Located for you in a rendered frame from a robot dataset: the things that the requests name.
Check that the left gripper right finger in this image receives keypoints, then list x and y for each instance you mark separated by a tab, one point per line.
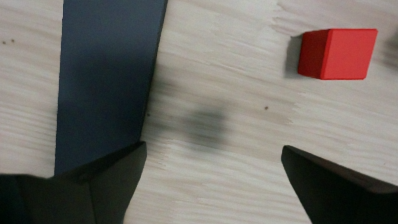
331	193

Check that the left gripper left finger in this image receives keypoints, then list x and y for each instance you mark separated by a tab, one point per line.
98	192

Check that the red cube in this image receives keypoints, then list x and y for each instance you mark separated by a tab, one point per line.
337	53

